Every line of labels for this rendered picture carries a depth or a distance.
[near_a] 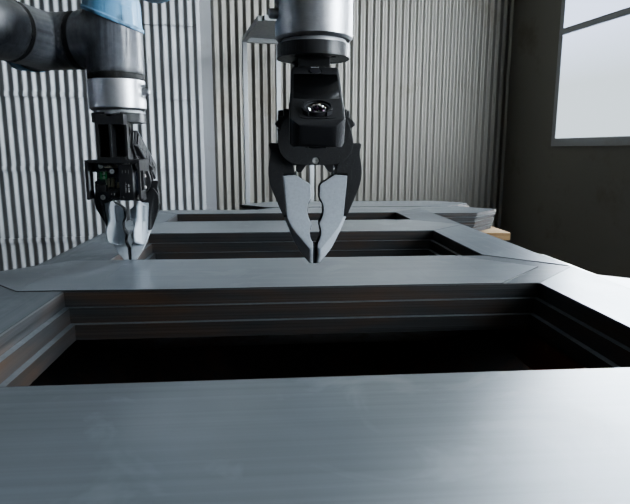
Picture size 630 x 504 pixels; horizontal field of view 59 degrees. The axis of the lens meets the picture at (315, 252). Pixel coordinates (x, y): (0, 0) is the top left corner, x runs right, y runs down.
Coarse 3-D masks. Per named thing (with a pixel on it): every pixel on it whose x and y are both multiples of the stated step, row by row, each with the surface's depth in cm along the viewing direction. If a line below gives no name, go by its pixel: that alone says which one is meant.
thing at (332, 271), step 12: (300, 264) 78; (312, 264) 78; (324, 264) 78; (336, 264) 78; (348, 264) 78; (300, 276) 70; (312, 276) 70; (324, 276) 70; (336, 276) 70; (348, 276) 70; (360, 276) 70
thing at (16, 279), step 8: (48, 264) 77; (56, 264) 77; (64, 264) 77; (8, 272) 72; (16, 272) 72; (24, 272) 72; (32, 272) 72; (40, 272) 72; (48, 272) 72; (0, 280) 68; (8, 280) 68; (16, 280) 68; (24, 280) 68; (32, 280) 68; (8, 288) 64; (16, 288) 64
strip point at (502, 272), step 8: (456, 256) 84; (472, 264) 78; (480, 264) 78; (488, 264) 78; (496, 264) 78; (504, 264) 78; (512, 264) 78; (520, 264) 78; (488, 272) 73; (496, 272) 73; (504, 272) 73; (512, 272) 73; (520, 272) 73; (496, 280) 68; (504, 280) 68
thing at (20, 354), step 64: (192, 256) 107; (256, 256) 108; (64, 320) 61; (128, 320) 64; (192, 320) 64; (256, 320) 64; (320, 320) 65; (384, 320) 65; (448, 320) 66; (512, 320) 67; (576, 320) 58; (0, 384) 47
